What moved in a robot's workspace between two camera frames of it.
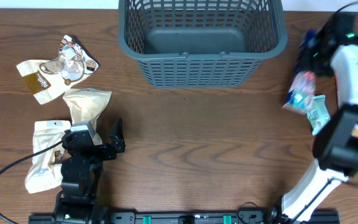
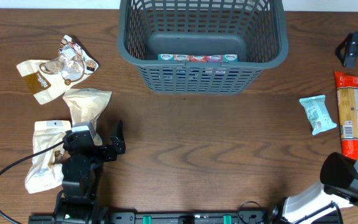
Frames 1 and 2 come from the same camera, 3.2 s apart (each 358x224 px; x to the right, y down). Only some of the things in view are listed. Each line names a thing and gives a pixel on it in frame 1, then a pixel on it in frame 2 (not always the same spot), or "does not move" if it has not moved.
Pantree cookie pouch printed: x=47 y=79 does not move
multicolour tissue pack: x=298 y=96 → x=198 y=58
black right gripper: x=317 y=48 → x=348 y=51
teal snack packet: x=318 y=115 does not move
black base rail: x=209 y=216 does not move
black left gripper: x=115 y=138 does not move
